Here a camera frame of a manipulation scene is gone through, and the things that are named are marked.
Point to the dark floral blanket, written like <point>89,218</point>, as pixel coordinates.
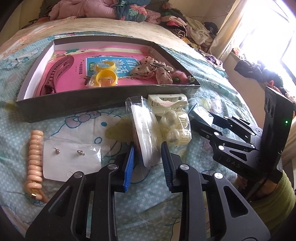
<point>131,10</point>

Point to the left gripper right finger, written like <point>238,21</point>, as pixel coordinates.
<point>212,208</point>

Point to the pink quilted jacket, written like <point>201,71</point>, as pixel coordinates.
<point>87,8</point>

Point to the cream bead hair accessory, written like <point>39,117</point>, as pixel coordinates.
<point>175,127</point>

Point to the white earring card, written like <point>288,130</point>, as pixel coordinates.
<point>61,159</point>

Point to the cream curtain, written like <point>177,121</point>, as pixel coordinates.
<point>226,36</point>

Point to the white cat claw clip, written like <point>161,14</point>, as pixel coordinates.
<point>160,103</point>

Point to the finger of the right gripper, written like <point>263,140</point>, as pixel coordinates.
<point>218,140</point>
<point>242,128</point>

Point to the hello kitty blue blanket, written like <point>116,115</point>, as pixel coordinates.
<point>147,211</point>

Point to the pink book in tray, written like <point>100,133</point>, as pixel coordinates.
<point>104,67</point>

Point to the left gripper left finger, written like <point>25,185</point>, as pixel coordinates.
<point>84,207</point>

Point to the small blue box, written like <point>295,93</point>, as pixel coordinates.
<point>200,114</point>

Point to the right hand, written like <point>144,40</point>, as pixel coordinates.
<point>262,192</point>

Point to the dark clothes on windowsill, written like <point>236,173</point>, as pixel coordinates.
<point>261,74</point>

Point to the dark cardboard tray box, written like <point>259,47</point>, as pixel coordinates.
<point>38,108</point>

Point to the pile of clothes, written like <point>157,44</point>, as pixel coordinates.
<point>197,35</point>

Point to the maroon hair clip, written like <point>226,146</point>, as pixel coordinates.
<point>54,74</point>

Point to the green sleeve forearm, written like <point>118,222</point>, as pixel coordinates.
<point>275,208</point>

